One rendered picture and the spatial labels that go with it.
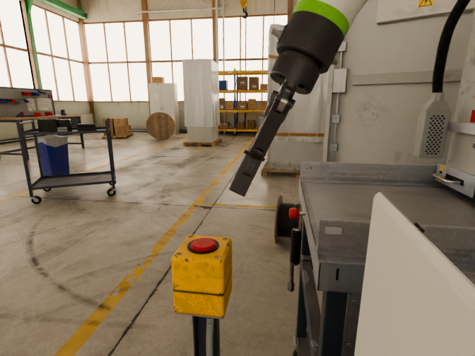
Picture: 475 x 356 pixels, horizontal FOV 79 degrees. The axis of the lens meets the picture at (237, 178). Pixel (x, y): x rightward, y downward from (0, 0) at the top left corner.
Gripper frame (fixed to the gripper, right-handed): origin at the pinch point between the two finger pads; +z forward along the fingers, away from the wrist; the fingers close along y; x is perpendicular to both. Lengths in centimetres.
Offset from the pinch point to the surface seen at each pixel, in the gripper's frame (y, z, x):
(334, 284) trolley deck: 0.8, 10.7, 22.8
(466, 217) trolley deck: -21, -11, 55
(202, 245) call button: 6.9, 12.0, -1.6
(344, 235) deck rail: -1.3, 2.4, 21.1
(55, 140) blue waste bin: -386, 125, -262
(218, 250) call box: 7.2, 11.5, 1.0
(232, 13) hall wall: -1103, -398, -246
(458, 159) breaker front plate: -41, -28, 59
